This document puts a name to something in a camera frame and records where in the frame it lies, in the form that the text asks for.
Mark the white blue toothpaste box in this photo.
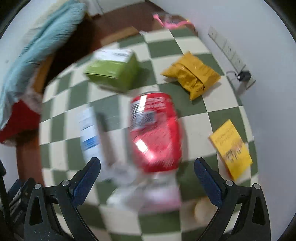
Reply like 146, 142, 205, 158
79, 107, 110, 182

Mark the pink white toothpaste box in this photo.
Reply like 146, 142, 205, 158
106, 171, 181, 215

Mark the red soda can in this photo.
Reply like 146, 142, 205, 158
129, 92, 182, 173

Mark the yellow book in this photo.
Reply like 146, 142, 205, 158
209, 120, 253, 180

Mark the red bed sheet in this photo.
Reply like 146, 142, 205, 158
1, 100, 41, 145

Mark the black plug adapter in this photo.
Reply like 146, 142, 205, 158
237, 71, 251, 82

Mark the green white checkered tablecloth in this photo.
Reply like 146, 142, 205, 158
39, 28, 258, 240

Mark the yellow snack bag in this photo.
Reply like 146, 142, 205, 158
161, 52, 221, 101

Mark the green cardboard box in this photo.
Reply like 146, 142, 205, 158
84, 49, 139, 92

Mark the light blue duvet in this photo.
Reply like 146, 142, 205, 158
1, 1, 87, 130

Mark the pink plastic hanger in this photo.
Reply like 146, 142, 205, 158
152, 13, 192, 30

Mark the white wall power strip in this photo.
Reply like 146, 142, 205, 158
208, 26, 256, 90

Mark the wooden bed frame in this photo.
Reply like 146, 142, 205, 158
32, 14, 93, 93

